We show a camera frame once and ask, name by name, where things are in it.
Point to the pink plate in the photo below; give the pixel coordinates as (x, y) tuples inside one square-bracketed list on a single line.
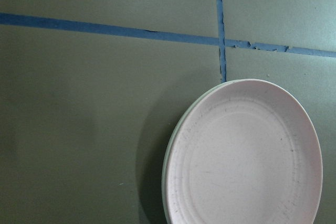
[(248, 153)]

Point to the cream plate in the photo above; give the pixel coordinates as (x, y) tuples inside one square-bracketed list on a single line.
[(170, 145)]

